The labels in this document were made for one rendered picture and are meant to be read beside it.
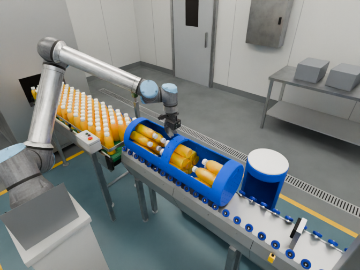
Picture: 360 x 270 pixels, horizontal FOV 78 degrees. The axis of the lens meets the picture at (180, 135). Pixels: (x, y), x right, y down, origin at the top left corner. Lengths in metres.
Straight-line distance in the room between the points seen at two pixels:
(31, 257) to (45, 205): 0.24
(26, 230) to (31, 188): 0.18
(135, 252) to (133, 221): 0.34
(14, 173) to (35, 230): 0.28
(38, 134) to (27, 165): 0.22
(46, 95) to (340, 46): 3.89
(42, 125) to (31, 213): 0.47
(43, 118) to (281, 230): 1.47
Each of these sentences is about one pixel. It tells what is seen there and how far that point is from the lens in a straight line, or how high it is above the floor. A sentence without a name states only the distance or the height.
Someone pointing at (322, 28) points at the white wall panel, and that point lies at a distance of 4.28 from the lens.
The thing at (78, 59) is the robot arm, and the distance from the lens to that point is 1.28.
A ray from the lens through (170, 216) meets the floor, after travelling 2.59.
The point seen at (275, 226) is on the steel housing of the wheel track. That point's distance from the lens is 1.51.
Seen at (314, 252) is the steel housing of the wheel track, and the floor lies 0.93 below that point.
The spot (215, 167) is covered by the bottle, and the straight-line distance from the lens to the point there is 1.37.
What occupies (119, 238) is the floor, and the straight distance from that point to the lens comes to 2.53.
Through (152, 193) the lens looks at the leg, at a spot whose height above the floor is 0.33.
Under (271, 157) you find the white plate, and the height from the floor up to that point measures 1.04.
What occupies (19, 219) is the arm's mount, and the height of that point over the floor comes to 1.29.
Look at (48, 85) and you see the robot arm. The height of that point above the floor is 1.66.
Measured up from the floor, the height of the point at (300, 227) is 1.08.
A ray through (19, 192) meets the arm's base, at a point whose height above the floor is 1.35.
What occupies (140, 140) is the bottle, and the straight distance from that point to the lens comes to 1.69.
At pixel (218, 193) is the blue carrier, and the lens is 1.30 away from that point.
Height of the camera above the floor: 2.12
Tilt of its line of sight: 35 degrees down
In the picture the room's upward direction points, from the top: 1 degrees counter-clockwise
